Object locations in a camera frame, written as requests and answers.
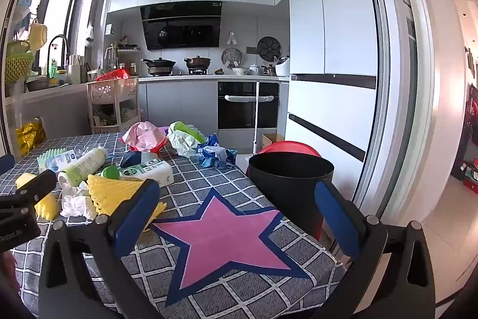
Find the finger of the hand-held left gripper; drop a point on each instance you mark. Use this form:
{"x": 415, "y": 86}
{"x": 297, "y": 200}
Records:
{"x": 35, "y": 186}
{"x": 5, "y": 164}

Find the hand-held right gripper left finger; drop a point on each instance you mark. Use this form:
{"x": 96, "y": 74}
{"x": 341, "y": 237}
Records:
{"x": 136, "y": 216}

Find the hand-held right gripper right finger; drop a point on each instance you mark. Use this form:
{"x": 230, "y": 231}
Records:
{"x": 338, "y": 220}

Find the yellow foam sponge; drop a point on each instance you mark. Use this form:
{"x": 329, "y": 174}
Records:
{"x": 48, "y": 208}

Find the green foam fruit net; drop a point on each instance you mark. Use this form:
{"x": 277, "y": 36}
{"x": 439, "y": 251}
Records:
{"x": 44, "y": 156}

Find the white packet with blue label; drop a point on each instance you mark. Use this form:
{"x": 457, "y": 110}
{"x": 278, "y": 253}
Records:
{"x": 61, "y": 160}

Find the yellow foam fruit net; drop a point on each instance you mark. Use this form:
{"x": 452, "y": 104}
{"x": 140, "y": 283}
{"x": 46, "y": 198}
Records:
{"x": 108, "y": 192}

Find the white tissue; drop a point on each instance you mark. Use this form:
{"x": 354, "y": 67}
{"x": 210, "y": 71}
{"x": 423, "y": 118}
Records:
{"x": 74, "y": 205}

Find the black round waste bin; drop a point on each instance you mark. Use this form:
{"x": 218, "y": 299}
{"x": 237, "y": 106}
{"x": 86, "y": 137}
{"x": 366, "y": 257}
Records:
{"x": 291, "y": 192}

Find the slim white plastic bottle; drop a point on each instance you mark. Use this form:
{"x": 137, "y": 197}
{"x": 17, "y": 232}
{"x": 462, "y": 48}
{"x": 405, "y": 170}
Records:
{"x": 86, "y": 162}

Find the clear plastic bag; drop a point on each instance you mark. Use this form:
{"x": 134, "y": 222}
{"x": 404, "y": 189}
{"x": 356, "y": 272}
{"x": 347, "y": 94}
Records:
{"x": 87, "y": 149}

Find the pink and red plastic bag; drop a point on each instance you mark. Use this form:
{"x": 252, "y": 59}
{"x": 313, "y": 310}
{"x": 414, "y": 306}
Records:
{"x": 143, "y": 136}

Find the green and white plastic bag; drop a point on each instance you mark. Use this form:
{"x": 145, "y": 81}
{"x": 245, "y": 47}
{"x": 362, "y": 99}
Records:
{"x": 183, "y": 143}

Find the person's left forearm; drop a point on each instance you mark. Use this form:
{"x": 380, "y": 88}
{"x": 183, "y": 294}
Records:
{"x": 7, "y": 270}

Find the gold foil bag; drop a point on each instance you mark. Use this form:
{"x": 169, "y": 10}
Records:
{"x": 30, "y": 136}

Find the red round plastic stool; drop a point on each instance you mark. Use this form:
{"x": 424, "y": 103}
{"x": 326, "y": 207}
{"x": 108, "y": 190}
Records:
{"x": 291, "y": 148}

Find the green plastic colander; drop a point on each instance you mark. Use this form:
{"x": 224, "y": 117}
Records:
{"x": 18, "y": 66}

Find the open cardboard box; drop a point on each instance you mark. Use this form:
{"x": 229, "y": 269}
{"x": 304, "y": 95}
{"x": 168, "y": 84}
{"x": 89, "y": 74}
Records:
{"x": 270, "y": 141}

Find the green dish soap bottle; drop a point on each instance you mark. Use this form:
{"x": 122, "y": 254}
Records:
{"x": 53, "y": 71}

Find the white utensil holder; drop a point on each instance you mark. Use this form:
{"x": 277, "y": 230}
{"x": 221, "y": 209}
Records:
{"x": 74, "y": 74}

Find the white kitchen counter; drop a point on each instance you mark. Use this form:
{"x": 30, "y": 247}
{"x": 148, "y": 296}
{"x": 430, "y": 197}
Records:
{"x": 175, "y": 102}

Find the cream plastic storage trolley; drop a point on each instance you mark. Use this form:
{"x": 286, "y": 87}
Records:
{"x": 112, "y": 91}

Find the black kitchen faucet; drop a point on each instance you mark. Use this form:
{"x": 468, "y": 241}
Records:
{"x": 68, "y": 48}

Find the yellow plastic basket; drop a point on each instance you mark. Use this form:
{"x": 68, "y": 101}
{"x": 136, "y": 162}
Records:
{"x": 37, "y": 35}

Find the red plastic basket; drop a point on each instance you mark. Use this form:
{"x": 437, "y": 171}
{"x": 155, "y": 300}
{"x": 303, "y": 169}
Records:
{"x": 114, "y": 75}

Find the black built-in oven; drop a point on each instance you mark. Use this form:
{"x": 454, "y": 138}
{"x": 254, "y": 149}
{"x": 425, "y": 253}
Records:
{"x": 239, "y": 117}

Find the condiment rack with bottles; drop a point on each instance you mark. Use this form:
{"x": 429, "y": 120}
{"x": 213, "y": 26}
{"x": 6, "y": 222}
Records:
{"x": 129, "y": 65}

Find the black wok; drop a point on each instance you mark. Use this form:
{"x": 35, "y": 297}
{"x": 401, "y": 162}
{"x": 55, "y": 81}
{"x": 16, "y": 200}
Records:
{"x": 160, "y": 63}

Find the white rice cooker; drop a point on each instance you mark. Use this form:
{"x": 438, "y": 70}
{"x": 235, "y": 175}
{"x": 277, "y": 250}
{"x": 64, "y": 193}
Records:
{"x": 282, "y": 66}

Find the dark cooking pot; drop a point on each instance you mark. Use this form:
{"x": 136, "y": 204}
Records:
{"x": 198, "y": 62}

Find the white bowl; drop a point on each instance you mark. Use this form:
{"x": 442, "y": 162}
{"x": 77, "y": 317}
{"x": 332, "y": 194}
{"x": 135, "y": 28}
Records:
{"x": 241, "y": 71}

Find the white refrigerator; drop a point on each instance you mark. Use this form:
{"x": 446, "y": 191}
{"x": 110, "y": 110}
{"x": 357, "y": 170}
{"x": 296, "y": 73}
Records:
{"x": 328, "y": 42}

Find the silver round steamer rack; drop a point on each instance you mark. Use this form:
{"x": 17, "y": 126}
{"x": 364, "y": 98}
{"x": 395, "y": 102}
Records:
{"x": 231, "y": 57}

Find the dark round steamer rack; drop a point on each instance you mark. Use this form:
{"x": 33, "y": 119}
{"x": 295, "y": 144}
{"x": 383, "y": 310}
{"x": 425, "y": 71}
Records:
{"x": 269, "y": 48}

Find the black range hood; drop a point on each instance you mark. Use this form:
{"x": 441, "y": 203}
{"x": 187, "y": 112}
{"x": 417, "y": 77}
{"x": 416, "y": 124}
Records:
{"x": 179, "y": 31}

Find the grey sliding door frame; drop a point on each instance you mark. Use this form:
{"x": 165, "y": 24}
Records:
{"x": 396, "y": 80}

